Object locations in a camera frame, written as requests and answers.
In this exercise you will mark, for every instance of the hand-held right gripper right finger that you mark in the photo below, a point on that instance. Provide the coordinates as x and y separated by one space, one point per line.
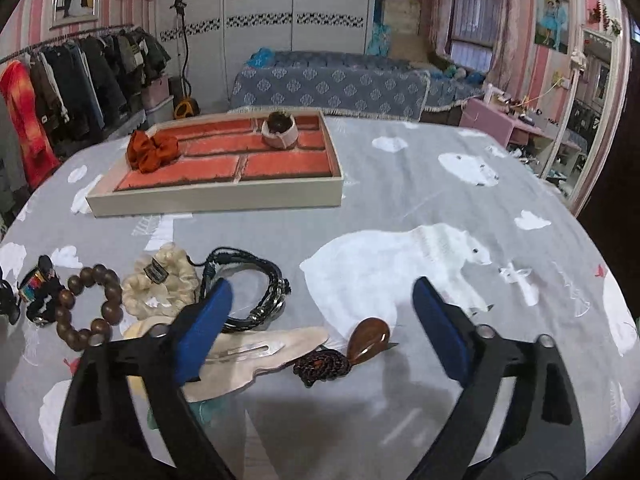
442 325

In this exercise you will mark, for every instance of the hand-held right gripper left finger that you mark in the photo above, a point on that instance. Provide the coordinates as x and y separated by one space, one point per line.
205 330

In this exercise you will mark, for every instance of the cream scrunchie with black tag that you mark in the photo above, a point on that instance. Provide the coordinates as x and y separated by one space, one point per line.
175 272

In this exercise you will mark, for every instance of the large cream snap hair clip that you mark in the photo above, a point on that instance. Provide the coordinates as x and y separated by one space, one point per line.
285 347

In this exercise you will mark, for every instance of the white jewelry tray red lining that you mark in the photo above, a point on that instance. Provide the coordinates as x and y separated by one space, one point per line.
280 165

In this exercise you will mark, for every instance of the brown teardrop hair clip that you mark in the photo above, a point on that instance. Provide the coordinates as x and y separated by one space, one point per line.
370 337

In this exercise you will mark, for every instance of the teal hair accessory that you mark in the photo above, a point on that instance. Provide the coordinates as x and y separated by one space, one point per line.
199 411

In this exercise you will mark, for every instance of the grey polar bear printed blanket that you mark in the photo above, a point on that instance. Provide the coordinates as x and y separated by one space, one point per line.
400 200

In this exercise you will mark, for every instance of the orange bow scrunchie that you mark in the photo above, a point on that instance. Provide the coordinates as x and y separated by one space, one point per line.
150 150

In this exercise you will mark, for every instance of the small black hair accessory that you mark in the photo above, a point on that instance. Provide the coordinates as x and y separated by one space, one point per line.
7 302

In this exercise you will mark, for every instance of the pink desk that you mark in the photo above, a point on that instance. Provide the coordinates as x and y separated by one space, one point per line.
485 115

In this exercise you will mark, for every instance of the yellow garment steamer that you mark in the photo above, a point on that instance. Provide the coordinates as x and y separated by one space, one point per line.
186 102

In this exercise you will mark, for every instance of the pink storage box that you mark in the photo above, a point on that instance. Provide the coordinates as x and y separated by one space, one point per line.
159 97

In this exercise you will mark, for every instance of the sofa with blue patterned cover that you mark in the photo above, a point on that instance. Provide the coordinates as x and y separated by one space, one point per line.
330 85

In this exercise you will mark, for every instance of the row of dark hanging clothes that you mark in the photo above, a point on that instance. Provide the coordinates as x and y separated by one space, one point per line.
100 80

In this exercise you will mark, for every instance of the white framed standing mirror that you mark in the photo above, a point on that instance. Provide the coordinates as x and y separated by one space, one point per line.
617 110

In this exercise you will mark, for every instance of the blue crumpled cloth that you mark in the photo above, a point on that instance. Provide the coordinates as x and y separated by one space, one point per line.
260 57

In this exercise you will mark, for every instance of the red orange fleece coat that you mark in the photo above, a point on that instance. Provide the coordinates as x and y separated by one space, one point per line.
25 115

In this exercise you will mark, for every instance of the teal hanging cloth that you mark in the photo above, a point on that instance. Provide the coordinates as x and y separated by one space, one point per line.
377 30

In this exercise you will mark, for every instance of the pink floral curtain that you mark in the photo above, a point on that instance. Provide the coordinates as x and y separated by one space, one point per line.
515 25
442 5

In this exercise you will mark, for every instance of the window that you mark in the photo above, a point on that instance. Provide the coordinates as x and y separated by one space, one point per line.
475 15

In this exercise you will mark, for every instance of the metal clothes rack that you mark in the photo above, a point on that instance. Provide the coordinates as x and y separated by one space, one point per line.
65 37

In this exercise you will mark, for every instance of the red flower decoration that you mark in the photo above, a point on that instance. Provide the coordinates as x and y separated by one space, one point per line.
607 17

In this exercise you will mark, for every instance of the wall poster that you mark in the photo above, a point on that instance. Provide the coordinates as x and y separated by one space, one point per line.
551 17

